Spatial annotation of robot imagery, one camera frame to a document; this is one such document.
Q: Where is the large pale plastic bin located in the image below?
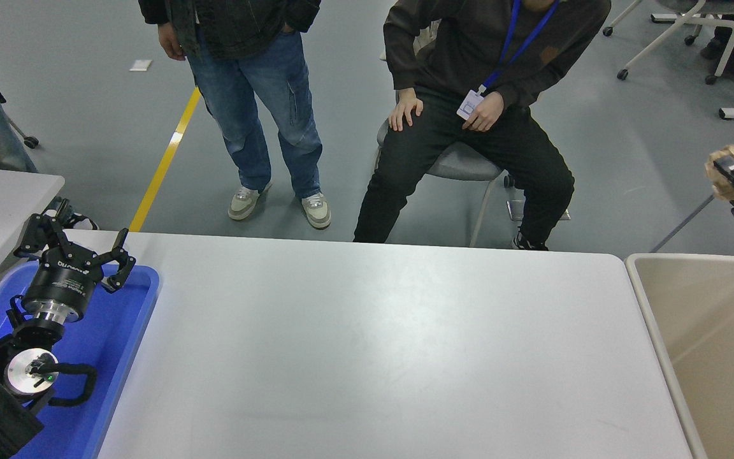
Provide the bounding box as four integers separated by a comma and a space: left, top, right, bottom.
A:
624, 253, 734, 459

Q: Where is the blue plastic tray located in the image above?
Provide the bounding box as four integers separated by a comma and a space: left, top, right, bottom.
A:
0, 261, 161, 459

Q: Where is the yellow floor tape line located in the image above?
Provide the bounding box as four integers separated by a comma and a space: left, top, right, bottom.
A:
128, 86, 202, 232

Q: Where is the person's right hand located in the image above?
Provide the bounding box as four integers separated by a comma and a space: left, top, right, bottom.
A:
157, 22, 187, 62
388, 88, 424, 133

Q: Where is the grey chair with casters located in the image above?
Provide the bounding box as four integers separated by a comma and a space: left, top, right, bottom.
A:
375, 19, 517, 248

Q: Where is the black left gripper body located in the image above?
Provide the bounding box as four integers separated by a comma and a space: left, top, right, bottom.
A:
23, 249, 105, 310

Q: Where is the white frame office chair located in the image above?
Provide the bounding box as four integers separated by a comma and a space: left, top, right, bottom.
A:
603, 0, 734, 85

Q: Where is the beige jacket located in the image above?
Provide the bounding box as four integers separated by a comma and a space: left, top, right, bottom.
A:
413, 19, 442, 57

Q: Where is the chair leg with black caster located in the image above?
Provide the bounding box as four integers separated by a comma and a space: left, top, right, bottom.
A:
7, 118, 40, 149

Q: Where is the blue lanyard with badge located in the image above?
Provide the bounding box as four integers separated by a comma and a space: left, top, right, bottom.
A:
456, 0, 562, 121

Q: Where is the person's left hand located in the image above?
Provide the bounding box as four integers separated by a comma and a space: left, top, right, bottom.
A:
462, 91, 505, 133

